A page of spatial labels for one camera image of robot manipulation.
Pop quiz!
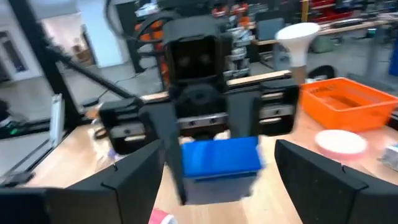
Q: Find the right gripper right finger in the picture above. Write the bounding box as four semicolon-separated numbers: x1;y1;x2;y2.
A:
274;139;398;224

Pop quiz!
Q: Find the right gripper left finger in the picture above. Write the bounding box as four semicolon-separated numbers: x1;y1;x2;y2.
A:
46;139;166;224

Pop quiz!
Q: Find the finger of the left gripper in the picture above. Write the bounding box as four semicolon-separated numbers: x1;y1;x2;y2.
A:
145;109;188;205
227;96;261;139

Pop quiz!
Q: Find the blue plastic box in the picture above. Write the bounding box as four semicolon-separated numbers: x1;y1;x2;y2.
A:
180;136;264;205

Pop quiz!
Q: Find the pink hourglass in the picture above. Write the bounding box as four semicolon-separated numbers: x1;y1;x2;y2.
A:
314;129;369;161

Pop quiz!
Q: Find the light blue white charger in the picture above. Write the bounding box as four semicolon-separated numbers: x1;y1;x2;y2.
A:
379;142;398;172

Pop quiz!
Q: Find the orange plastic basket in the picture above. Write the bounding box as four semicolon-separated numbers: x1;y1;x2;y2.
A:
300;77;398;133

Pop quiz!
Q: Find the orange black machine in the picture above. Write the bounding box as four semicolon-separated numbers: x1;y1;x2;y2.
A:
134;18;170;91

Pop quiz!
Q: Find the grey background screen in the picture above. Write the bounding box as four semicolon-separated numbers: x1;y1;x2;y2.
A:
256;17;285;41

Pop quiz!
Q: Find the white bar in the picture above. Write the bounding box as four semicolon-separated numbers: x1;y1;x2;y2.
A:
49;93;67;147

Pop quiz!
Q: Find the red tool cabinet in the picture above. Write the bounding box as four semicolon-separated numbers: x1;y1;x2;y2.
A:
310;0;354;23

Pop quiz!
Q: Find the long wooden workbench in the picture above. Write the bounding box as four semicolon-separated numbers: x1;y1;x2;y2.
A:
318;18;398;35

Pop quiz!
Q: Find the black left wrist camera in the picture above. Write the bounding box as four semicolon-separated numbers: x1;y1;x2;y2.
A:
164;32;226;84

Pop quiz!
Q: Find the black aluminium table frame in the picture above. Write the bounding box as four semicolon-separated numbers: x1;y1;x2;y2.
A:
7;0;144;131

